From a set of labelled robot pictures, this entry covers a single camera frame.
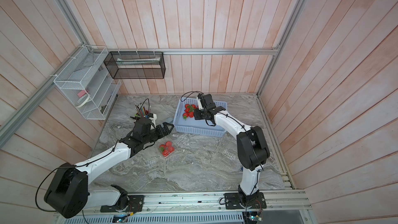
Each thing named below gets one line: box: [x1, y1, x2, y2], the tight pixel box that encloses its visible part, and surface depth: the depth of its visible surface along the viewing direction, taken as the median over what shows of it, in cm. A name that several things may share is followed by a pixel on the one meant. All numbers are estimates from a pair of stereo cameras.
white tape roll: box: [75, 94, 90, 108], surface depth 81 cm
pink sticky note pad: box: [77, 89, 87, 98], surface depth 84 cm
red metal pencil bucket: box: [134, 102, 152, 119], surface depth 95 cm
